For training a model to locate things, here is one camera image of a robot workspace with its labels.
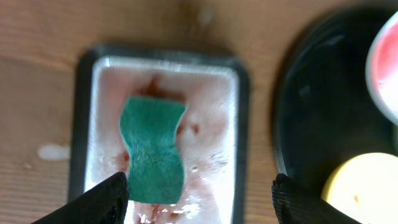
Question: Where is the black rectangular soapy tray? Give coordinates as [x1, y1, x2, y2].
[68, 44, 249, 223]

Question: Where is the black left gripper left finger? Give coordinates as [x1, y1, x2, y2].
[32, 172, 129, 224]

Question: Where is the mint plate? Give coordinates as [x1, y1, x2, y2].
[366, 13, 397, 124]

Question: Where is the green and yellow sponge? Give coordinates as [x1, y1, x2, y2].
[119, 97, 187, 205]

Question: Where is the yellow plate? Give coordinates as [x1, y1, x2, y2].
[322, 152, 397, 224]

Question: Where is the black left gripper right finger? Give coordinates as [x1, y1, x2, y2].
[272, 174, 360, 224]

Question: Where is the black round serving tray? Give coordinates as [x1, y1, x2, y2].
[272, 5, 397, 195]

